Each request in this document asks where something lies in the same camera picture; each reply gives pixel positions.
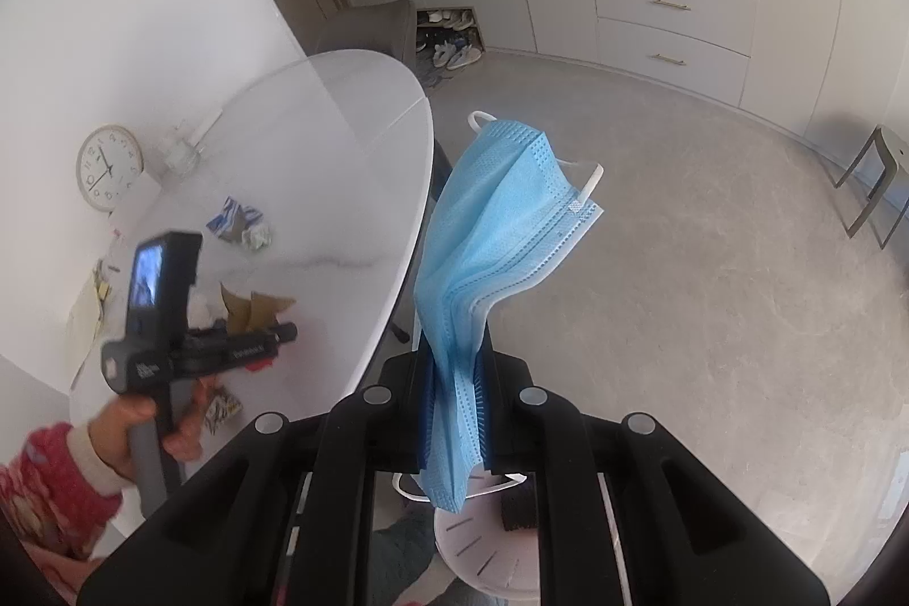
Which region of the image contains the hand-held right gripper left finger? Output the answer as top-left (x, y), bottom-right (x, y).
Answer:
top-left (77, 356), bottom-right (436, 606)

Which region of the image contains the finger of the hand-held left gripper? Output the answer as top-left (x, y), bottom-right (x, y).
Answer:
top-left (187, 322), bottom-right (298, 347)
top-left (186, 342), bottom-right (280, 377)

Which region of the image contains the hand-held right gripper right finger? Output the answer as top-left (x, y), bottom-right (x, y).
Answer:
top-left (489, 353), bottom-right (829, 606)

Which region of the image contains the white slotted waste bin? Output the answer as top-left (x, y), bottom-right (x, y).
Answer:
top-left (393, 470), bottom-right (549, 604)

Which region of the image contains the blue face mask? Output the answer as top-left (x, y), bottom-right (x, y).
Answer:
top-left (414, 111), bottom-right (606, 513)

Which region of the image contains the person's left forearm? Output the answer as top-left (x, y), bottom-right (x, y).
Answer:
top-left (0, 421), bottom-right (126, 582)

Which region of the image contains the person's left hand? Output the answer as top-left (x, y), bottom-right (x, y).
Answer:
top-left (88, 383), bottom-right (215, 482)

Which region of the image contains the brown cardboard piece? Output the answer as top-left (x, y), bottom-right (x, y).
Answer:
top-left (219, 281), bottom-right (251, 332)
top-left (245, 291), bottom-right (298, 332)

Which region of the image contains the colourful printed wrapper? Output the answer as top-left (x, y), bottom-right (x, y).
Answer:
top-left (202, 382), bottom-right (243, 437)

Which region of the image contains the white paper sheet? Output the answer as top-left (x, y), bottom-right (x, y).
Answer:
top-left (66, 271), bottom-right (109, 395)

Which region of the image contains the dark block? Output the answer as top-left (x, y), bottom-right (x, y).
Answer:
top-left (500, 479), bottom-right (541, 533)

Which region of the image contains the blue white striped wrapper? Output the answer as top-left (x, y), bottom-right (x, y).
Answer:
top-left (206, 196), bottom-right (247, 235)

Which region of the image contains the white round clock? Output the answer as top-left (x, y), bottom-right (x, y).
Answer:
top-left (77, 125), bottom-right (144, 214)

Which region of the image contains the clear glass jar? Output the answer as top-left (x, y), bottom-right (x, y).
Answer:
top-left (160, 133), bottom-right (204, 175)

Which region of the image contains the black table leg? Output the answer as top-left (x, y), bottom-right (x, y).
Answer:
top-left (426, 141), bottom-right (453, 204)

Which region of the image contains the grey upholstered chair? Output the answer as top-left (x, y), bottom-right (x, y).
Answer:
top-left (308, 0), bottom-right (420, 76)

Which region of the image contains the pile of shoes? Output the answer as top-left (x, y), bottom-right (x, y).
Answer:
top-left (414, 10), bottom-right (485, 89)

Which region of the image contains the beige cabinet drawer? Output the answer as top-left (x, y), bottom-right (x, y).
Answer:
top-left (597, 18), bottom-right (752, 108)
top-left (591, 0), bottom-right (758, 57)

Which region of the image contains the grey square stool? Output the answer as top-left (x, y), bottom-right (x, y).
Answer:
top-left (827, 124), bottom-right (909, 250)

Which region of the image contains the beige base cabinet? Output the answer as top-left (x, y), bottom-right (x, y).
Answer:
top-left (579, 0), bottom-right (848, 143)

